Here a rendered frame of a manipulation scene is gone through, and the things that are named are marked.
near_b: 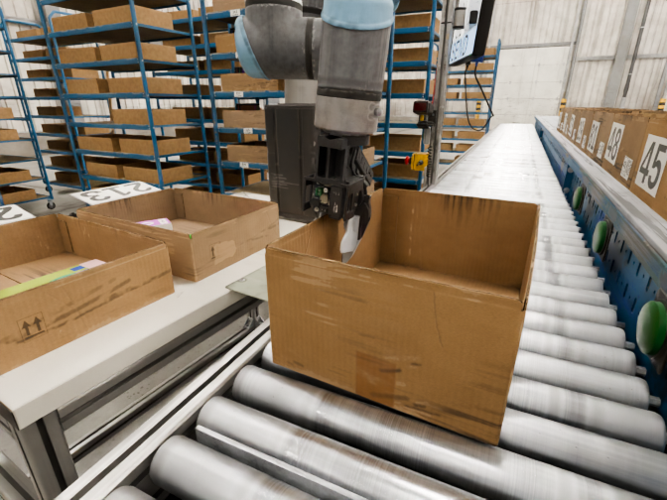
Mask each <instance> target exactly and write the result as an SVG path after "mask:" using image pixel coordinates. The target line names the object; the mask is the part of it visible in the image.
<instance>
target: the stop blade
mask: <svg viewBox="0 0 667 500"><path fill-rule="evenodd" d="M196 434H197V440H198V442H199V443H201V444H203V445H205V446H208V447H210V448H212V449H214V450H216V451H218V452H220V453H223V454H225V455H227V456H229V457H231V458H233V459H235V460H238V461H240V462H242V463H244V464H246V465H248V466H251V467H253V468H255V469H257V470H259V471H261V472H263V473H266V474H268V475H270V476H272V477H274V478H276V479H279V480H281V481H283V482H285V483H287V484H289V485H291V486H294V487H296V488H298V489H300V490H302V491H304V492H307V493H309V494H311V495H313V496H315V497H317V498H319V499H322V500H368V499H366V498H363V497H361V496H359V495H357V494H354V493H352V492H350V491H347V490H345V489H343V488H341V487H338V486H336V485H334V484H332V483H329V482H327V481H325V480H323V479H320V478H318V477H317V476H314V475H312V474H310V473H308V472H305V471H303V470H301V469H299V468H296V467H294V466H292V465H289V464H287V463H285V462H283V461H280V460H278V459H276V458H274V457H271V456H269V455H267V454H264V453H262V452H260V451H258V450H255V449H253V448H251V447H249V446H246V445H244V444H242V443H240V442H237V441H235V440H233V439H230V438H228V437H225V436H222V435H220V434H218V433H216V432H213V431H211V430H209V429H206V428H204V427H202V426H197V427H196Z"/></svg>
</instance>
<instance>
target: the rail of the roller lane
mask: <svg viewBox="0 0 667 500"><path fill-rule="evenodd" d="M499 125H500V124H497V125H496V126H495V127H494V128H493V129H491V130H490V131H489V132H488V133H487V134H486V135H484V136H483V137H482V138H481V139H480V140H478V141H477V142H476V143H475V144H474V145H473V146H471V147H470V148H469V149H468V150H467V151H465V152H464V153H463V154H462V155H461V156H460V157H458V158H457V159H456V160H455V161H454V162H452V163H451V164H450V165H449V166H448V167H447V168H445V169H444V170H443V171H442V172H441V173H439V174H438V180H437V183H436V184H435V185H429V186H428V187H427V185H425V186H424V187H423V188H422V189H420V190H419V191H428V192H430V191H431V189H434V187H436V186H437V184H439V183H440V182H441V181H442V179H444V178H445V177H446V176H447V175H448V174H449V173H450V172H451V171H452V170H453V169H454V168H455V167H456V166H457V165H458V164H459V163H461V162H462V160H464V159H465V158H466V156H468V155H469V154H470V153H471V152H472V151H473V150H474V149H475V148H476V147H477V146H478V145H479V144H480V143H481V142H482V141H483V140H484V139H485V138H486V137H488V136H489V135H490V134H491V133H492V132H493V131H494V130H495V129H496V128H497V127H498V126H499ZM269 342H271V334H270V320H269V318H268V319H266V320H265V321H264V322H263V323H262V324H261V325H259V326H258V327H257V328H256V329H255V330H253V331H252V332H251V333H250V334H249V335H248V336H246V337H245V338H244V339H243V340H242V341H240V342H239V343H238V344H237V345H236V346H235V347H233V348H232V349H231V350H230V351H229V352H228V353H227V354H226V355H225V356H224V357H223V359H222V360H221V361H219V362H218V363H216V364H214V365H213V366H211V367H210V368H209V369H207V370H206V371H205V372H204V373H203V374H201V375H200V376H199V377H198V379H197V380H195V381H194V382H193V383H192V384H191V385H189V386H188V387H187V388H186V389H185V390H184V391H182V392H181V393H180V394H179V395H178V396H176V397H175V398H174V399H173V400H172V401H171V402H169V403H168V404H167V405H166V406H165V407H163V408H162V409H161V410H160V411H159V412H157V413H156V414H155V415H154V416H153V417H152V418H150V419H149V420H148V421H147V422H146V423H144V424H143V425H142V426H141V427H140V428H139V429H137V430H136V431H135V432H134V433H133V434H131V435H130V436H129V437H128V438H127V439H125V440H124V441H123V442H122V443H121V444H119V445H118V446H117V447H115V448H114V449H113V450H111V451H110V452H109V453H108V454H107V455H105V456H104V457H103V458H102V459H101V460H100V461H98V462H97V463H96V464H95V465H94V466H92V467H91V468H90V469H89V470H88V471H87V472H86V473H85V474H84V475H83V476H82V477H80V478H79V479H78V480H77V481H76V482H75V483H73V484H72V485H71V486H70V487H69V488H67V489H66V490H65V491H64V492H63V493H62V494H60V495H59V496H58V497H57V498H56V499H54V500H104V499H105V498H106V497H107V496H108V495H109V494H110V493H111V492H113V491H114V490H116V489H117V488H119V487H122V486H134V487H136V488H138V489H139V490H141V491H143V492H145V493H146V494H148V495H150V496H152V497H153V498H155V499H157V500H165V499H166V498H167V497H168V496H169V495H170V492H168V491H166V490H164V489H162V488H161V487H159V486H157V485H155V484H154V483H153V482H152V480H151V478H150V474H149V472H150V465H151V462H152V460H153V457H154V455H155V453H156V452H157V450H158V449H159V447H160V446H161V445H162V444H163V443H164V442H165V441H166V440H167V439H168V438H171V437H173V436H185V437H187V438H190V439H192V440H195V441H198V440H197V434H196V425H197V419H198V416H199V413H200V410H201V409H202V407H203V406H204V404H205V403H206V402H207V401H208V400H209V399H211V398H213V397H216V396H222V397H224V398H227V399H229V400H232V401H234V402H236V401H235V400H234V398H233V396H232V387H233V383H234V380H235V378H236V376H237V374H238V373H239V371H240V370H241V369H242V368H243V367H245V366H247V365H253V366H256V367H259V368H262V366H261V360H262V355H263V352H264V350H265V348H266V346H267V345H268V344H269Z"/></svg>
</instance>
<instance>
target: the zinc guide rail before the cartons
mask: <svg viewBox="0 0 667 500"><path fill-rule="evenodd" d="M535 117H536V118H537V119H538V120H539V121H540V122H541V123H542V124H543V126H544V127H545V128H546V129H547V130H548V131H549V132H550V133H551V135H552V136H553V137H554V138H555V139H556V140H557V141H558V142H559V144H560V145H561V146H562V147H563V148H564V149H565V150H566V151H567V152H568V154H569V155H570V156H571V157H572V158H573V159H574V160H575V161H576V163H577V164H578V165H579V166H580V167H581V168H582V169H583V170H584V172H585V173H586V174H587V175H588V176H589V177H590V178H591V179H592V181H593V182H594V183H595V184H596V185H597V186H598V187H599V188H600V190H601V191H602V192H603V193H604V194H605V195H606V196H607V198H608V199H609V200H610V201H611V202H612V203H613V204H614V205H615V207H616V208H617V209H618V210H619V211H620V212H621V213H622V214H623V215H624V217H625V218H626V219H627V220H628V221H629V222H630V223H631V224H632V226H633V227H634V228H635V229H636V230H637V231H638V232H639V233H640V235H641V236H642V237H643V238H644V239H645V240H646V241H647V242H648V244H649V245H650V246H651V247H652V248H653V249H654V250H655V251H656V253H657V254H658V255H659V256H660V257H661V258H662V259H663V260H664V262H665V263H666V264H667V221H666V220H665V219H663V218H662V217H661V216H660V215H659V214H657V213H656V212H655V211H654V210H653V209H651V208H650V207H649V206H648V205H646V204H645V203H644V202H643V201H642V200H640V199H639V198H638V197H637V196H636V195H634V194H633V193H632V192H631V191H630V190H628V189H627V188H626V187H625V186H623V185H622V184H621V183H620V182H618V181H617V180H616V179H615V178H614V177H612V176H611V175H610V174H609V173H608V172H606V171H605V170H604V169H603V168H602V167H600V166H599V165H598V164H597V163H595V162H594V161H593V160H592V159H591V158H589V157H588V156H587V155H586V154H585V153H583V152H582V151H581V150H580V149H579V148H577V147H576V146H575V145H574V144H573V143H571V142H570V141H569V140H568V139H566V138H565V137H564V136H563V135H562V134H560V133H559V132H558V131H557V130H556V129H554V128H553V127H552V126H551V125H550V124H548V123H547V122H546V121H545V120H543V119H542V118H541V117H540V116H539V115H535Z"/></svg>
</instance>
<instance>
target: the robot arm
mask: <svg viewBox="0 0 667 500"><path fill-rule="evenodd" d="M399 2H400V0H245V2H244V3H245V16H244V15H240V16H239V17H238V18H237V19H236V21H235V25H234V29H235V32H234V39H235V45H236V51H237V55H238V58H239V61H240V64H241V66H242V68H243V70H244V71H245V73H246V74H247V75H249V76H250V77H253V78H265V79H267V80H271V79H306V80H317V81H318V88H317V99H316V111H315V123H314V125H315V126H316V127H317V128H319V129H322V130H321V135H319V136H318V147H317V159H316V172H315V173H313V174H310V175H308V176H305V177H304V191H303V206H302V211H305V210H307V209H309V208H311V205H313V206H314V207H313V211H314V212H315V214H316V217H317V218H320V217H322V216H324V215H326V214H328V215H329V218H332V219H336V220H340V219H342V218H343V227H344V230H345V234H344V236H343V238H342V240H341V243H340V253H342V254H341V262H342V263H346V262H347V261H348V260H349V259H350V258H351V257H352V255H353V254H354V252H355V250H356V248H357V246H358V244H359V242H360V240H361V238H362V237H363V234H364V232H365V230H366V228H367V226H368V224H369V221H370V218H371V195H368V194H367V187H370V185H371V181H372V177H373V174H374V172H373V171H372V169H371V168H370V166H369V164H368V162H367V160H366V158H365V156H364V154H363V153H362V151H361V149H360V147H359V146H366V145H368V144H369V136H370V135H369V134H373V133H375V132H376V131H377V124H378V116H381V115H382V113H383V110H382V109H381V108H380V102H381V97H382V93H381V92H382V90H383V83H384V75H385V69H386V62H387V55H388V47H389V40H390V32H391V25H392V24H393V22H394V16H393V12H394V11H395V10H396V9H397V7H398V5H399ZM307 186H310V194H309V201H307V202H306V191H307ZM313 186H315V194H314V197H313V198H312V191H313Z"/></svg>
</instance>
